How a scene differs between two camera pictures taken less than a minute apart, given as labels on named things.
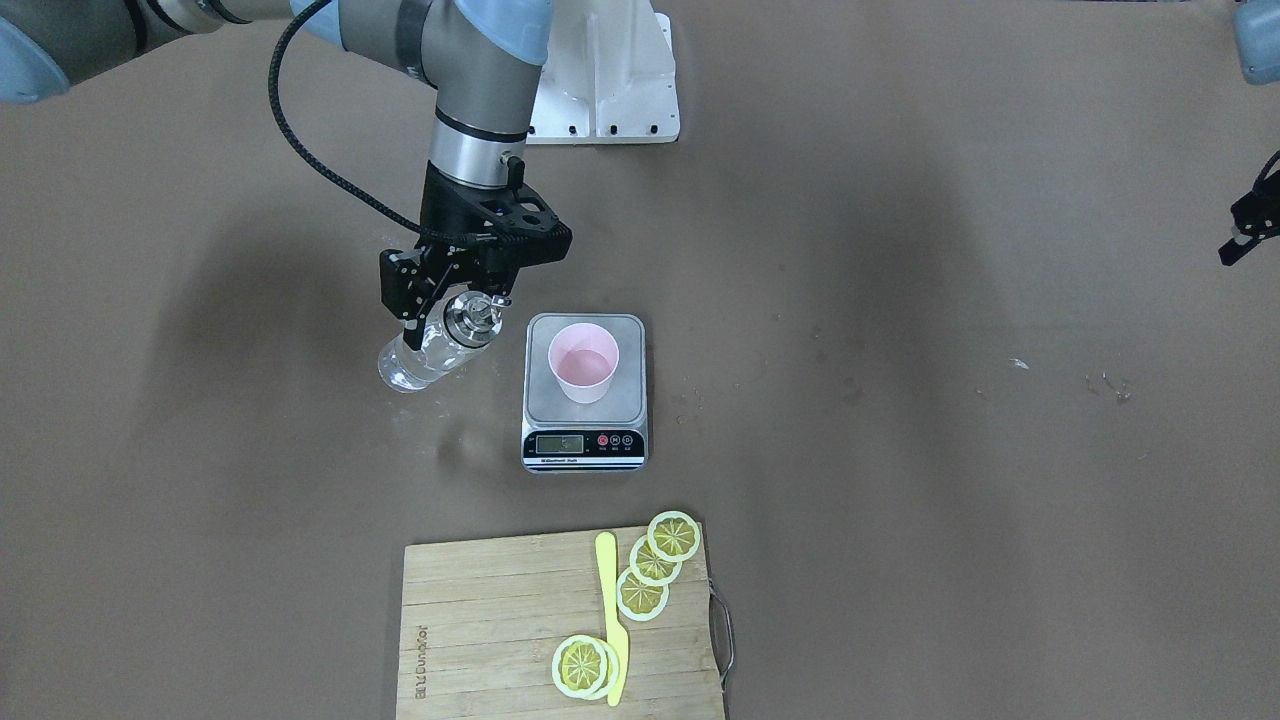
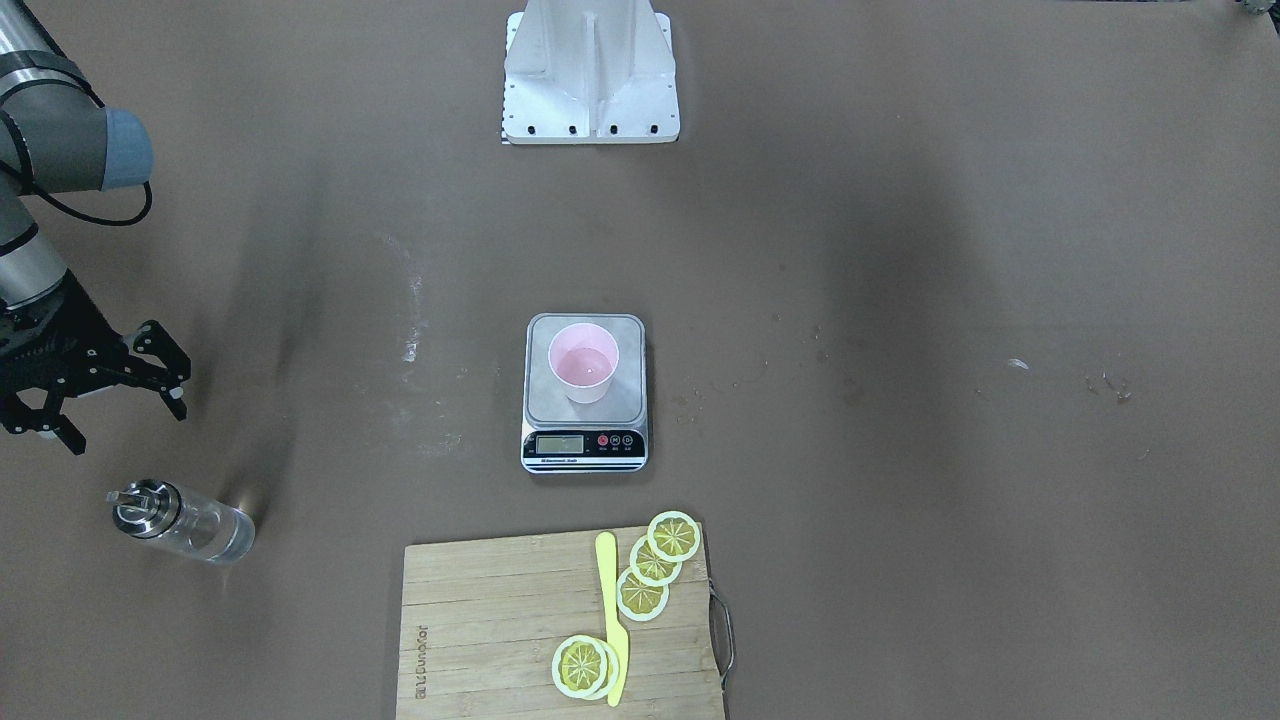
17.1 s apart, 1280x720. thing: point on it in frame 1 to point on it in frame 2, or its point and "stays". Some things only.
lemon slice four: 585,667 stays
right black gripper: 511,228 to 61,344
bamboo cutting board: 481,620 stays
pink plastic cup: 583,357 stays
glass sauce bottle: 465,324 to 212,531
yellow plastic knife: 606,558 stays
